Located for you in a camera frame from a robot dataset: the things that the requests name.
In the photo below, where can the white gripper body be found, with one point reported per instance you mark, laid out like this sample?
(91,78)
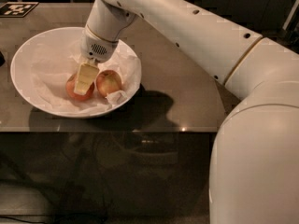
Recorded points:
(94,48)

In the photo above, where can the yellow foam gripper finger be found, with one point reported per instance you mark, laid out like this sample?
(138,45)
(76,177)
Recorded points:
(86,75)

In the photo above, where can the red apple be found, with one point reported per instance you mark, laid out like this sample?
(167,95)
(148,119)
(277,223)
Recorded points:
(70,86)
(108,82)

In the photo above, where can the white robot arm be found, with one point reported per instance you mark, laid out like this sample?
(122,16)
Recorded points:
(254,166)

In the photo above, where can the white bowl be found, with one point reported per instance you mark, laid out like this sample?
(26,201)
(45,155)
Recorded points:
(59,40)

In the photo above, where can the white crumpled paper liner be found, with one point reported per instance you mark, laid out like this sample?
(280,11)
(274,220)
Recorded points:
(50,75)

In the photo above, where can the black white fiducial marker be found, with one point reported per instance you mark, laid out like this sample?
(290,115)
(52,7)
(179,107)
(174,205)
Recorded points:
(16,9)

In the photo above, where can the dark cabinet row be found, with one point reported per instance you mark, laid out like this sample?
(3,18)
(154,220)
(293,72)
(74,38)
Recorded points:
(258,15)

